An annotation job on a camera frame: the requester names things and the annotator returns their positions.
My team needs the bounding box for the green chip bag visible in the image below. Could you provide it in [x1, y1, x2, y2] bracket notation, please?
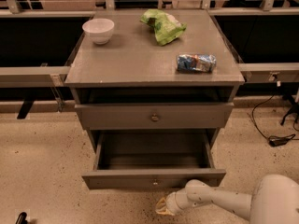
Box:
[140, 9, 187, 46]

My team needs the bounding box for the blue snack packet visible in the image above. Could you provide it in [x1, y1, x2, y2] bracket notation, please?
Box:
[177, 54, 217, 73]

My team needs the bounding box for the black power adapter with cable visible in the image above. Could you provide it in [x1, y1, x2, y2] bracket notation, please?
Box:
[249, 96, 296, 147]

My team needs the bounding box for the black object at floor corner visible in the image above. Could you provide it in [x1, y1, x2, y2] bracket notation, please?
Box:
[15, 212, 28, 224]

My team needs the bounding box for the grey wooden drawer cabinet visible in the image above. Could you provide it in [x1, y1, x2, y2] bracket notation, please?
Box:
[65, 9, 244, 143]

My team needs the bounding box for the grey drawer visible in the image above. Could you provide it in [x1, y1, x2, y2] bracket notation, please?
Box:
[75, 103, 234, 130]
[82, 130, 226, 189]

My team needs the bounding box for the grey top drawer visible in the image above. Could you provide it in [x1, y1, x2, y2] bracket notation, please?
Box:
[75, 103, 234, 130]

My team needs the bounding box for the grey metal rail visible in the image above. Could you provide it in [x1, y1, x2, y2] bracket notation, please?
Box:
[0, 66, 70, 88]
[239, 63, 299, 84]

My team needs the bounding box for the grey metal rail left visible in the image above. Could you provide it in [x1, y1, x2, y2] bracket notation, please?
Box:
[0, 66, 70, 88]

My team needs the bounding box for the white ceramic bowl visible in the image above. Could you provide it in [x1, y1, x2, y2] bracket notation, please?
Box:
[82, 18, 115, 44]

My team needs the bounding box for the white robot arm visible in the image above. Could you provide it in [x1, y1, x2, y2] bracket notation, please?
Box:
[155, 175, 299, 224]

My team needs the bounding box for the grey metal rail right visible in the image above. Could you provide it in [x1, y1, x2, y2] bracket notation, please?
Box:
[239, 63, 299, 84]

